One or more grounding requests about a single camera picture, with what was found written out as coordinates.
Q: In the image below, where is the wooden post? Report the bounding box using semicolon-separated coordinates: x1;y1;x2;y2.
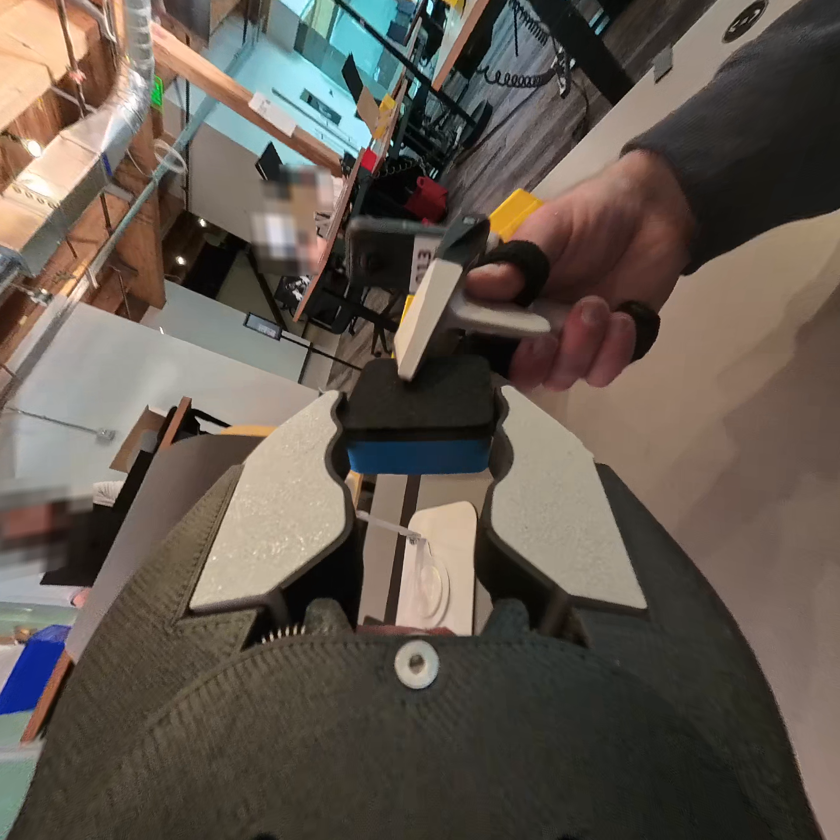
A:
151;23;342;175

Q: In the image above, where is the long wooden workbench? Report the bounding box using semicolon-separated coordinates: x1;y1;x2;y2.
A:
292;66;411;322

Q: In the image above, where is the dark blue bag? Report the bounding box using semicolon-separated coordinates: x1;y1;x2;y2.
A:
177;407;231;438

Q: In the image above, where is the yellow plastic bin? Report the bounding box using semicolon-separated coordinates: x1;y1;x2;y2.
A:
400;189;546;329

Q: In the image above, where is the blue box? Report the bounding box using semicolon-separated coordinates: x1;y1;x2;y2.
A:
0;625;72;716

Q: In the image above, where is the vertical metal duct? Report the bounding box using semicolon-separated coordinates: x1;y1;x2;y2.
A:
98;0;156;152

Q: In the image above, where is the red fabric bin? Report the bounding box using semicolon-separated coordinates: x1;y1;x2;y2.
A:
403;176;450;221

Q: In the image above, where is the black square panel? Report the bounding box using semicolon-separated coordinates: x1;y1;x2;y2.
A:
39;446;155;588

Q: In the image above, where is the black screen stand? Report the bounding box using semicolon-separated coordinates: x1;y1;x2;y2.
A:
282;331;368;385

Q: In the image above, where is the rectangular metal duct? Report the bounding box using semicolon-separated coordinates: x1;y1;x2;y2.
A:
0;125;119;277

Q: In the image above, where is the black floor lamp pole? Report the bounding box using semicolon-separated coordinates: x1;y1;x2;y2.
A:
335;0;480;129

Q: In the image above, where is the wooden table black frame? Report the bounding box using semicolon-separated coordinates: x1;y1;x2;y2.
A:
20;395;193;742

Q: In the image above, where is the black table grommet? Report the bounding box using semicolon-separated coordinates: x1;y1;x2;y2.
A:
721;0;769;43

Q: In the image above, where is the black coiled cable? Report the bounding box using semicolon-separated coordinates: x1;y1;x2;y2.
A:
482;62;565;94

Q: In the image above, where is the person's right forearm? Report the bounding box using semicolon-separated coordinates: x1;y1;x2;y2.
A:
620;0;840;277

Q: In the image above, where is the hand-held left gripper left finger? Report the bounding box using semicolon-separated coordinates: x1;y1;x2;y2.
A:
189;390;362;614

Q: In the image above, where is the white rounded pad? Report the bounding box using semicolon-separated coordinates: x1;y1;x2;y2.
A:
397;502;479;636

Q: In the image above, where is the person's right hand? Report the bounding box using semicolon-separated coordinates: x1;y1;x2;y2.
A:
462;150;697;391

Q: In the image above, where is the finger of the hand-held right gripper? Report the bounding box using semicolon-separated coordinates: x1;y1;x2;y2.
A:
394;259;469;383

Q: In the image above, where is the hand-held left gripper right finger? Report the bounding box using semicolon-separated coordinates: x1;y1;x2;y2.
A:
478;386;649;614

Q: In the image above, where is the blue black felt eraser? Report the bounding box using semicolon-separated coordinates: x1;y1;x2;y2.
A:
341;354;496;475

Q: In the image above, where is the wooden work table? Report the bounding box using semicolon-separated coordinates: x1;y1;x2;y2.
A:
430;0;493;93

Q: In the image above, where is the white paper sign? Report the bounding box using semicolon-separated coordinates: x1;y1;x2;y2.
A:
248;91;299;137

